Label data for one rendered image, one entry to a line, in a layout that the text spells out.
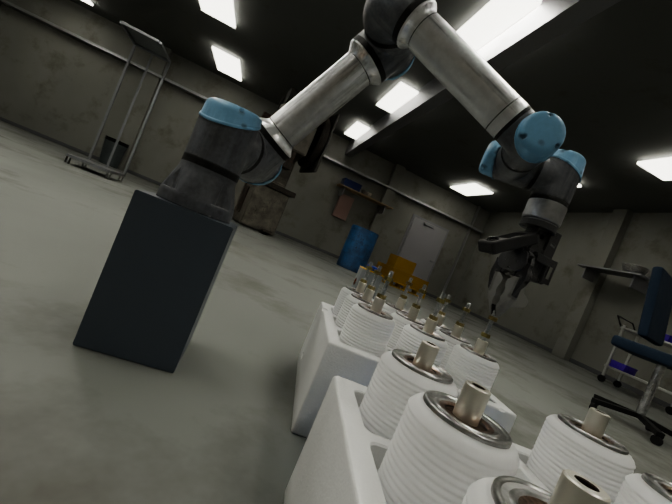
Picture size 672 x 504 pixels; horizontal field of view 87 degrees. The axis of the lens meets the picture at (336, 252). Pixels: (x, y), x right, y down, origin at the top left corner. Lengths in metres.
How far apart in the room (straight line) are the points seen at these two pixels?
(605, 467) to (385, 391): 0.26
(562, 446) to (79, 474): 0.56
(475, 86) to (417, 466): 0.60
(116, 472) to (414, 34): 0.81
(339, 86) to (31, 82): 11.17
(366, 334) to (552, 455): 0.33
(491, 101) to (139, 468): 0.76
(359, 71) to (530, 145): 0.41
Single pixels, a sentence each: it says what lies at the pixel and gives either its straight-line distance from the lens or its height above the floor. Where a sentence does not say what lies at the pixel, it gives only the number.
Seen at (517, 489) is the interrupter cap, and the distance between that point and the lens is 0.27.
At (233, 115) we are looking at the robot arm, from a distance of 0.75.
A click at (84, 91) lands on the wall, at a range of 11.38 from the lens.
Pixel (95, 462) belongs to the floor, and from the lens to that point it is 0.56.
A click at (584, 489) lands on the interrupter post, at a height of 0.28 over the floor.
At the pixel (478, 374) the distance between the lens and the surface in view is 0.79.
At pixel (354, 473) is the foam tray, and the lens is 0.34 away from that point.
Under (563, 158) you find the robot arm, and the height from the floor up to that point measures 0.68.
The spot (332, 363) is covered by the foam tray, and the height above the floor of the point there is 0.15.
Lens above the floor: 0.34
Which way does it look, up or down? 1 degrees down
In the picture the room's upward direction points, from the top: 23 degrees clockwise
